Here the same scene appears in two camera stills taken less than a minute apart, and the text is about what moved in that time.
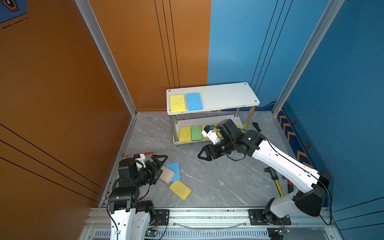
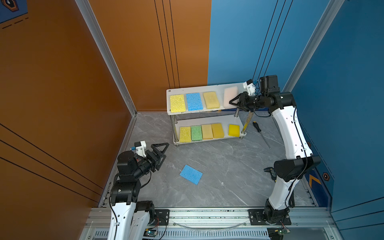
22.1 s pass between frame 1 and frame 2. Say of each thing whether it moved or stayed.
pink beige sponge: moved
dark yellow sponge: moved
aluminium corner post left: stayed
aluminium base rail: stayed
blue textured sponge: stayed
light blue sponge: moved
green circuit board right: stayed
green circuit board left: stayed
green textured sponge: stayed
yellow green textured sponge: stayed
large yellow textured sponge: stayed
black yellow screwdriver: stayed
